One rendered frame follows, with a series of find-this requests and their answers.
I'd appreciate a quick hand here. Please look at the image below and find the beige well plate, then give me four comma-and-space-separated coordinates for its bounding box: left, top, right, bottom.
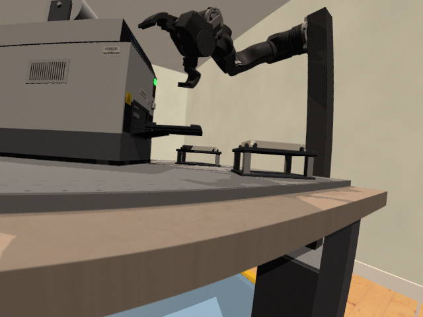
241, 140, 306, 151

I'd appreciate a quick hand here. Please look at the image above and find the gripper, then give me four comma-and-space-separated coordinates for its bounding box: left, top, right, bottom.
138, 11, 223, 88

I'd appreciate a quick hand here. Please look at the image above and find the beige roll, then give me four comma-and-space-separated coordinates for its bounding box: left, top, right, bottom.
44, 0, 98, 21

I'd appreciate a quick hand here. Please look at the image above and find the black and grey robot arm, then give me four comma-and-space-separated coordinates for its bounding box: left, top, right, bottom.
198, 7, 308, 76

